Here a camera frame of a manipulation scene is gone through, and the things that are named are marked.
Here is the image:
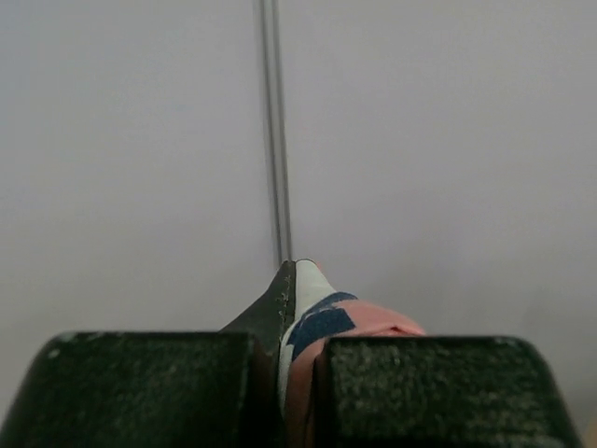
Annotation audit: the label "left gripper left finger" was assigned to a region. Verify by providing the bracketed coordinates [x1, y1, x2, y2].
[0, 259, 298, 448]

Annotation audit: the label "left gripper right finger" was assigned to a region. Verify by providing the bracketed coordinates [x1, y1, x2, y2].
[313, 336, 582, 447]

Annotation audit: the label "pink patterned shorts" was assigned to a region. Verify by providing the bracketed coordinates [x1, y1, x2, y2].
[278, 259, 424, 447]

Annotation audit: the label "aluminium corner profile left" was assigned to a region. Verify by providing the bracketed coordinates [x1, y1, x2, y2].
[254, 0, 293, 263]

